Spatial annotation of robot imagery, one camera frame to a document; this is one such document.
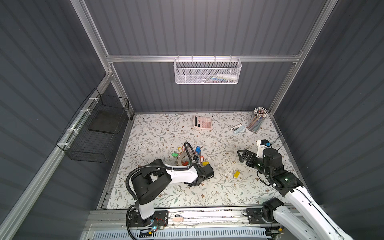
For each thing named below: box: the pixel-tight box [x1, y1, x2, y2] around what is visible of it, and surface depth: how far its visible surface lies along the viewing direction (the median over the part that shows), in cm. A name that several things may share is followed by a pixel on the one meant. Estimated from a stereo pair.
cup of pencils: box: [247, 106, 269, 133], surface depth 101 cm
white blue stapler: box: [231, 124, 246, 134], surface depth 111 cm
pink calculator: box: [193, 115, 212, 130], surface depth 114 cm
